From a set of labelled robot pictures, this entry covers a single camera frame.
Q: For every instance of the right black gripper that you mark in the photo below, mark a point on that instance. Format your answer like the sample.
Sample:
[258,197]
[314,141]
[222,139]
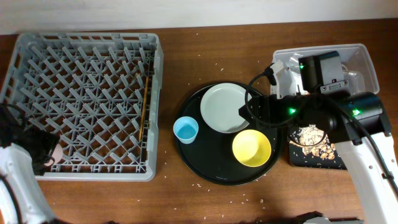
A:
[265,104]

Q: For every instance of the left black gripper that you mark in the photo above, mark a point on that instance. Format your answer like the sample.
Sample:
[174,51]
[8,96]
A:
[51,137]

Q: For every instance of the pink cup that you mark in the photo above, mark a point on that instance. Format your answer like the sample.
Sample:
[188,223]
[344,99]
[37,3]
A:
[55,157]

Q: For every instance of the yellow bowl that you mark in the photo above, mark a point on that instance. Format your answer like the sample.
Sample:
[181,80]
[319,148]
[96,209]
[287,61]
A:
[251,148]

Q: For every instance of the food scraps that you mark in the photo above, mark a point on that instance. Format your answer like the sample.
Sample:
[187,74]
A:
[312,141]

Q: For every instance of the blue cup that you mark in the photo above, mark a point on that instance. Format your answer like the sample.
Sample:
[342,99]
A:
[186,129]

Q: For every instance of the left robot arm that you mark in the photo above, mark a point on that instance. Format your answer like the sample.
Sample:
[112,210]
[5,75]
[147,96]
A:
[24,153]

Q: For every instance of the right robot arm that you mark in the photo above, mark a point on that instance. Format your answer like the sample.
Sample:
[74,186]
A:
[357,124]

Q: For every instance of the grey dishwasher rack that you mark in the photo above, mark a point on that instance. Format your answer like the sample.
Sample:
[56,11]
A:
[88,89]

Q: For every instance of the grey plate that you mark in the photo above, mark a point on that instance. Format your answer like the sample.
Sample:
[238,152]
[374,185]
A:
[220,106]

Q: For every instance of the black rectangular tray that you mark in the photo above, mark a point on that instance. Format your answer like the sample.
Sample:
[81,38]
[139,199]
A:
[297,158]

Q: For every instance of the round black tray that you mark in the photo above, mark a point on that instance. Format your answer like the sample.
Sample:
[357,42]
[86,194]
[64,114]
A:
[210,155]

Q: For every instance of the clear plastic bin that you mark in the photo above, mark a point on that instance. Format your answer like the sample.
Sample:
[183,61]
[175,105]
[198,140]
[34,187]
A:
[357,66]

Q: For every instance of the wooden chopstick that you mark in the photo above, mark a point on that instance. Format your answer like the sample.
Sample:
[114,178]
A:
[143,114]

